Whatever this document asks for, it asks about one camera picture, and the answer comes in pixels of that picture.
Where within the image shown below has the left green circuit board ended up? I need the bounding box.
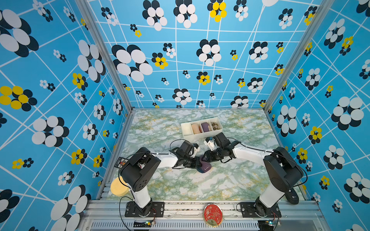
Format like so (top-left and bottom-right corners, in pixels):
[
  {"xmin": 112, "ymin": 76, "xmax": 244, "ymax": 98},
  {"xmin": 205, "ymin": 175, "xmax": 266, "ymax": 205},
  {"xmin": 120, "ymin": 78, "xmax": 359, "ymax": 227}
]
[{"xmin": 133, "ymin": 220, "xmax": 156, "ymax": 228}]

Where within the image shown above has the purple rolled sock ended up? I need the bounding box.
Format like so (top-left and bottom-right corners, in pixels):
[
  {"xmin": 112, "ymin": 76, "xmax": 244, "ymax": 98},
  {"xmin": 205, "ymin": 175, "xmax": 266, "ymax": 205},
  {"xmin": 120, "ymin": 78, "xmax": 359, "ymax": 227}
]
[{"xmin": 201, "ymin": 122, "xmax": 211, "ymax": 132}]

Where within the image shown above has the pink rolled sock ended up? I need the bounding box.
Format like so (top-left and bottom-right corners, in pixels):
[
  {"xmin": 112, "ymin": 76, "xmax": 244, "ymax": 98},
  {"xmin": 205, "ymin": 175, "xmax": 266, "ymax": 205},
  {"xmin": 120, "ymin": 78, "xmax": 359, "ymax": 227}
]
[{"xmin": 191, "ymin": 123, "xmax": 203, "ymax": 134}]

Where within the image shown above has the aluminium front rail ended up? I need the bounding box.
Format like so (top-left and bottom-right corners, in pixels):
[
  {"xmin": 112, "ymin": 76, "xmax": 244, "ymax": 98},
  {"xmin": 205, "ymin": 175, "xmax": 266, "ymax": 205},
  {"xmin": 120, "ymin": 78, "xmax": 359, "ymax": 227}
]
[{"xmin": 78, "ymin": 200, "xmax": 330, "ymax": 231}]

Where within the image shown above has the yellow round sponge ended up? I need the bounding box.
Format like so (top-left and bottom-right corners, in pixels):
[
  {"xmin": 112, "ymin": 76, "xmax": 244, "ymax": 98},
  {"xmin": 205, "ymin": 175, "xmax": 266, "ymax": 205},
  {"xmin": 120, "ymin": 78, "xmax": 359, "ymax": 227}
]
[{"xmin": 110, "ymin": 176, "xmax": 130, "ymax": 197}]

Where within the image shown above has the red round badge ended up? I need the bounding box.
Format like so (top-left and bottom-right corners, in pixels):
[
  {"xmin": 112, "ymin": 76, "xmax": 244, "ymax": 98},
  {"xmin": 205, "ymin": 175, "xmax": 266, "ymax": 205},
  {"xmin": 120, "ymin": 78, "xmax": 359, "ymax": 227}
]
[{"xmin": 203, "ymin": 203, "xmax": 223, "ymax": 227}]

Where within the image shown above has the small picture card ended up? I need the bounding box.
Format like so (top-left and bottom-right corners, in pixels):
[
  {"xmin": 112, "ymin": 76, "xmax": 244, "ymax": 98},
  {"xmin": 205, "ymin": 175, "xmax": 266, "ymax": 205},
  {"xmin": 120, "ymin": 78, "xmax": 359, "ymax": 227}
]
[{"xmin": 114, "ymin": 157, "xmax": 127, "ymax": 169}]

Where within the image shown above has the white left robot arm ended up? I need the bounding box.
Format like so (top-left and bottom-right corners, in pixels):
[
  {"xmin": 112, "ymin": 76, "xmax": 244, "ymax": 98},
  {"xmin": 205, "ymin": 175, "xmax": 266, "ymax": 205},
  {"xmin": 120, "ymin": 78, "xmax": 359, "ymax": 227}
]
[{"xmin": 119, "ymin": 140, "xmax": 201, "ymax": 210}]

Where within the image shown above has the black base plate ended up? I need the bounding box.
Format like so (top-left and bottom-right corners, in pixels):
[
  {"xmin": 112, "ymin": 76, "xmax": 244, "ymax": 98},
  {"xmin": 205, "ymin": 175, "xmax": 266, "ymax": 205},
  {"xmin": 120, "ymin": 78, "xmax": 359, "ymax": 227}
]
[
  {"xmin": 236, "ymin": 202, "xmax": 282, "ymax": 219},
  {"xmin": 125, "ymin": 201, "xmax": 165, "ymax": 218}
]

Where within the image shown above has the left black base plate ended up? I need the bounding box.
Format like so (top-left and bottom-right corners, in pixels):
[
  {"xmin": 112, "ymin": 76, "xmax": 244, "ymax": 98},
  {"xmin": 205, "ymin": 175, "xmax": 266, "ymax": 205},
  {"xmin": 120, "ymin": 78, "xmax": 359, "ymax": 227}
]
[{"xmin": 125, "ymin": 201, "xmax": 165, "ymax": 218}]

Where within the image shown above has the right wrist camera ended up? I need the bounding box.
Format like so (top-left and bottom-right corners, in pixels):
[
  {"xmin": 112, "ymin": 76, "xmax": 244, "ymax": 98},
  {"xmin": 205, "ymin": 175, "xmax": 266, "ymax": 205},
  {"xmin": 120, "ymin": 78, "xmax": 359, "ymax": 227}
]
[{"xmin": 204, "ymin": 137, "xmax": 216, "ymax": 151}]

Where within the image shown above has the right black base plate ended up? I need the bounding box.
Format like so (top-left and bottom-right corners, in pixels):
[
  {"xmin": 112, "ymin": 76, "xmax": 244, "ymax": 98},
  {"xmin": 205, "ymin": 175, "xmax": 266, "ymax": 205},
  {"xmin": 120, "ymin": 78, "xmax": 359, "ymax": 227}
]
[{"xmin": 236, "ymin": 202, "xmax": 282, "ymax": 219}]

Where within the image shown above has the black computer mouse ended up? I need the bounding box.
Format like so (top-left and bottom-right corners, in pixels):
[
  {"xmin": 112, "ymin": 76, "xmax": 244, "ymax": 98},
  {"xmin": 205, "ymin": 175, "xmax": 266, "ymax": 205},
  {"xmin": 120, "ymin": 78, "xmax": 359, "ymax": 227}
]
[{"xmin": 285, "ymin": 188, "xmax": 299, "ymax": 205}]

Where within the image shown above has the right green circuit board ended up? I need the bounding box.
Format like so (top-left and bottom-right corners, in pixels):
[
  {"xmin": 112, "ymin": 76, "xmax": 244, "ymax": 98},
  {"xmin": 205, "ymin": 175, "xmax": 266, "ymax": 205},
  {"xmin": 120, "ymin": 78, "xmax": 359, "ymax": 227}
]
[{"xmin": 258, "ymin": 220, "xmax": 275, "ymax": 231}]

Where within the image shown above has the brown patterned rolled sock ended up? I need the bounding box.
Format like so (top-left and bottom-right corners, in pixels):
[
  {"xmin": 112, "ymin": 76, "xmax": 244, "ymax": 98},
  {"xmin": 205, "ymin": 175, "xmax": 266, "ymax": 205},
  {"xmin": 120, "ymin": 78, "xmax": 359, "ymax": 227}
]
[{"xmin": 211, "ymin": 122, "xmax": 221, "ymax": 131}]

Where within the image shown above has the purple striped sock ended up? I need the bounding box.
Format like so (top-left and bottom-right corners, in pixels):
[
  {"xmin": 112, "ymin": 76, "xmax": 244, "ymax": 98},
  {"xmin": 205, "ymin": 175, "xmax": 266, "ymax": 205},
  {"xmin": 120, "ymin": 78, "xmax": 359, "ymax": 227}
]
[{"xmin": 196, "ymin": 157, "xmax": 212, "ymax": 173}]

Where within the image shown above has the green circuit board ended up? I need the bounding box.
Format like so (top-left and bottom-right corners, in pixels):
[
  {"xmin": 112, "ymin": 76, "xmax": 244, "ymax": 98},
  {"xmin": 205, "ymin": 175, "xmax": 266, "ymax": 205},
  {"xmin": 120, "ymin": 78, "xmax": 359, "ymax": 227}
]
[
  {"xmin": 258, "ymin": 220, "xmax": 275, "ymax": 231},
  {"xmin": 133, "ymin": 220, "xmax": 156, "ymax": 228}
]

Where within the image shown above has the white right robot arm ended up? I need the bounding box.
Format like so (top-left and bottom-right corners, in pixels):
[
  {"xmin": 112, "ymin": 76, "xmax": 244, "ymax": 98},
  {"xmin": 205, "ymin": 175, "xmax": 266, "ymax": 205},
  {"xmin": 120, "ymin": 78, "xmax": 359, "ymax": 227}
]
[{"xmin": 202, "ymin": 133, "xmax": 304, "ymax": 217}]

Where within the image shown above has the white divided organizer tray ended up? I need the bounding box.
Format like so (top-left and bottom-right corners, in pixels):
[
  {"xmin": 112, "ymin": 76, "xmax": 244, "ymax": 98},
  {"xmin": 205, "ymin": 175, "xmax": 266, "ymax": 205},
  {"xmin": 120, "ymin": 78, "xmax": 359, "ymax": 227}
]
[{"xmin": 181, "ymin": 117, "xmax": 223, "ymax": 141}]

